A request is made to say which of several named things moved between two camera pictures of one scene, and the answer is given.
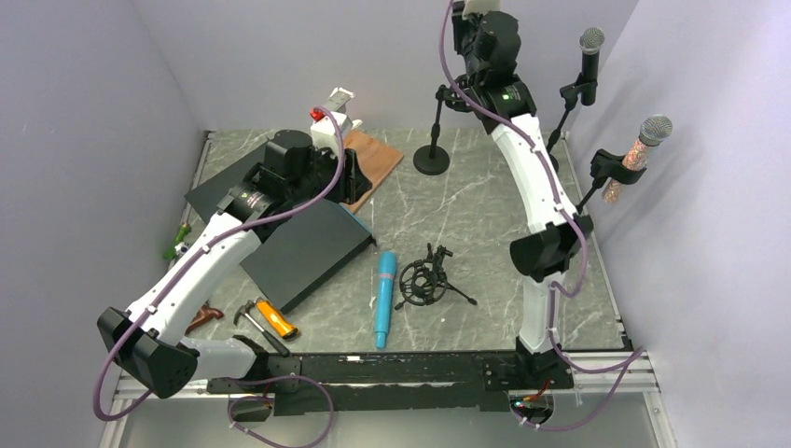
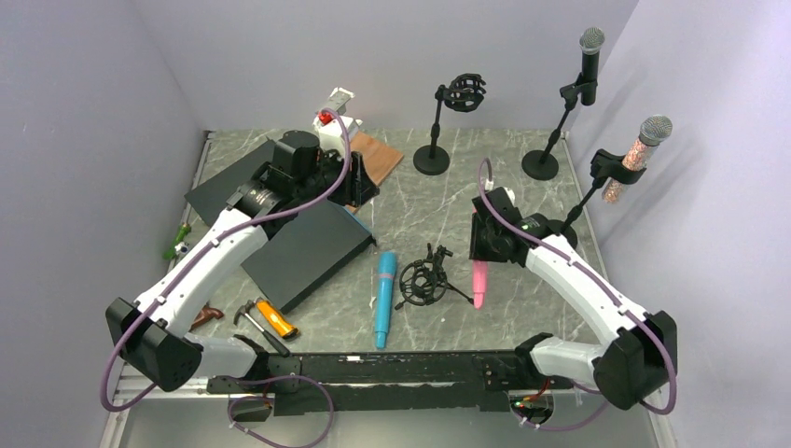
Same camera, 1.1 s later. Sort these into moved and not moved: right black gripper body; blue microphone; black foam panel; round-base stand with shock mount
Moved: right black gripper body
Not moved: black foam panel; blue microphone; round-base stand with shock mount
